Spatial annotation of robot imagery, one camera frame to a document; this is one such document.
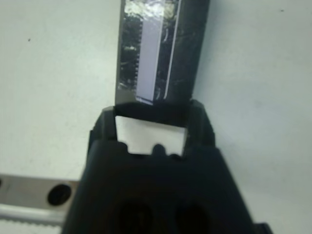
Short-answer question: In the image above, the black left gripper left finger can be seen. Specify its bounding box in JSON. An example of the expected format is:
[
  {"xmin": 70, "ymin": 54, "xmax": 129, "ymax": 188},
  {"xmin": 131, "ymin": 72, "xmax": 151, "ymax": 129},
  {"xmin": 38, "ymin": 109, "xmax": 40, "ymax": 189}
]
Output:
[{"xmin": 90, "ymin": 106, "xmax": 119, "ymax": 147}]

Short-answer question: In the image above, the black box lid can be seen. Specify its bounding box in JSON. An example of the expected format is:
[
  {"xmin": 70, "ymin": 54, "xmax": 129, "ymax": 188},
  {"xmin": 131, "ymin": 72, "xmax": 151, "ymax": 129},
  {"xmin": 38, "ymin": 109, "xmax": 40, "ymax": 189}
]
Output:
[{"xmin": 113, "ymin": 0, "xmax": 211, "ymax": 122}]

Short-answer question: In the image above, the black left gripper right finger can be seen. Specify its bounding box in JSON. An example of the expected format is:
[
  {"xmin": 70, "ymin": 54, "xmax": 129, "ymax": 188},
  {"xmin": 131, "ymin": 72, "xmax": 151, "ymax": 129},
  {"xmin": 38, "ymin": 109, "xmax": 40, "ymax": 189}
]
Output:
[{"xmin": 186, "ymin": 99, "xmax": 216, "ymax": 147}]

